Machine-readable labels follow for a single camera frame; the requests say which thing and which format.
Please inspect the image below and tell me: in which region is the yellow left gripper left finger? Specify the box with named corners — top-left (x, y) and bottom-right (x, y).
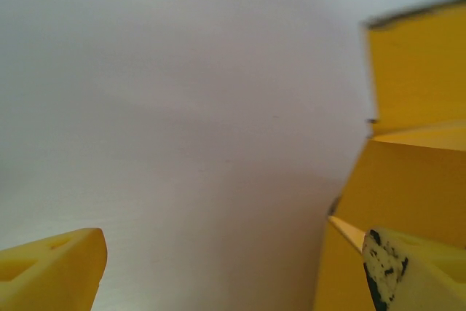
top-left (0, 227), bottom-right (107, 311)

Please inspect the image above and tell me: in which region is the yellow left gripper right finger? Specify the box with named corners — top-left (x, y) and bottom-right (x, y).
top-left (362, 226), bottom-right (466, 311)

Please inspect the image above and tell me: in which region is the yellow paper box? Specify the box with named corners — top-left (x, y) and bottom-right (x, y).
top-left (312, 0), bottom-right (466, 311)

